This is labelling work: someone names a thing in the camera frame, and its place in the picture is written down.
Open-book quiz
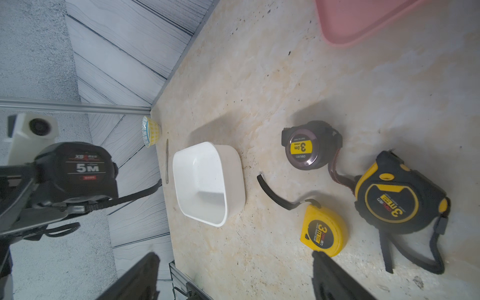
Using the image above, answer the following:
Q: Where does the small yellow tape measure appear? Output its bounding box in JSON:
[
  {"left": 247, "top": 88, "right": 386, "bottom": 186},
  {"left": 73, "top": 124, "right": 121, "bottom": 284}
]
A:
[{"left": 257, "top": 174, "right": 348, "bottom": 258}]

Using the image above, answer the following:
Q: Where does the white plastic storage box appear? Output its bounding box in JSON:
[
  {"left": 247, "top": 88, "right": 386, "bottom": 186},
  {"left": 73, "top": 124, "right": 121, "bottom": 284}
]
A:
[{"left": 172, "top": 142, "right": 246, "bottom": 228}]

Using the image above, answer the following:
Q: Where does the large black tape measure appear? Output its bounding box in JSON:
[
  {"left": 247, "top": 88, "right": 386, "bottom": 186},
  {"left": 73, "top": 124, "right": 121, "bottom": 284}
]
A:
[{"left": 30, "top": 142, "right": 162, "bottom": 215}]

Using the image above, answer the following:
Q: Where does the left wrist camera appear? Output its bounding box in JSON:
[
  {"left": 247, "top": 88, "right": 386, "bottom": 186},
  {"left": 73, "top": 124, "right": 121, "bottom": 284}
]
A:
[{"left": 6, "top": 112, "right": 59, "bottom": 166}]

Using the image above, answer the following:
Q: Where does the black yellow rubber tape measure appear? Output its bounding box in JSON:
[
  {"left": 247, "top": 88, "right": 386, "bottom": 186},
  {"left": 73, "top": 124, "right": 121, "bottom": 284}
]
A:
[{"left": 353, "top": 151, "right": 451, "bottom": 275}]

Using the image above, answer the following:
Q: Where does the left aluminium frame post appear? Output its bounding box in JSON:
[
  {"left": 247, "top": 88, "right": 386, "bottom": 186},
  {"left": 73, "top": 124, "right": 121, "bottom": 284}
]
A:
[{"left": 1, "top": 97, "right": 151, "bottom": 115}]

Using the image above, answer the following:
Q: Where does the front aluminium rail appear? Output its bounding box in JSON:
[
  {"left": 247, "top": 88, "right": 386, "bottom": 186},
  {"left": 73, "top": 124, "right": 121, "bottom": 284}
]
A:
[{"left": 169, "top": 261, "right": 213, "bottom": 300}]

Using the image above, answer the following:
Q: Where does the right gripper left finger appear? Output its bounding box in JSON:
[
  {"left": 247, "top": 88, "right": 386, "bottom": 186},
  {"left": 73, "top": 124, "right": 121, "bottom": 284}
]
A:
[{"left": 97, "top": 252, "right": 160, "bottom": 300}]

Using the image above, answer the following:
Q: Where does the small patterned bowl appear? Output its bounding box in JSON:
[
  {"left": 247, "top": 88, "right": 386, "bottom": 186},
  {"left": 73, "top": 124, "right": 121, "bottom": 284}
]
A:
[{"left": 141, "top": 116, "right": 161, "bottom": 148}]

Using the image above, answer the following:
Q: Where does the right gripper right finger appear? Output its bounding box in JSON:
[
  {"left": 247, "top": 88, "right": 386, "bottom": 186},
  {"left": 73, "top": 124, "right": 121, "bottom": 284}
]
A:
[{"left": 312, "top": 251, "right": 375, "bottom": 300}]

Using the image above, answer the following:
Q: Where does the pink plastic tray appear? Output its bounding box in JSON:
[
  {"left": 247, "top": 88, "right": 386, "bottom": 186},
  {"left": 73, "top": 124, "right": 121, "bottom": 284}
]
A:
[{"left": 315, "top": 0, "right": 424, "bottom": 47}]

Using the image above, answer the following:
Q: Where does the round dark grey tape measure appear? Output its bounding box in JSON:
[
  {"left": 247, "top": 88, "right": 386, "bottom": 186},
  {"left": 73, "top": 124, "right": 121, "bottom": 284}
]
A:
[{"left": 281, "top": 121, "right": 355, "bottom": 191}]

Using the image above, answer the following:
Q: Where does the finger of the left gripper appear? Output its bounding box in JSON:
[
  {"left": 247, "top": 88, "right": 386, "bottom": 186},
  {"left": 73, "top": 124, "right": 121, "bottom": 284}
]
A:
[
  {"left": 1, "top": 204, "right": 91, "bottom": 240},
  {"left": 1, "top": 164, "right": 41, "bottom": 235}
]

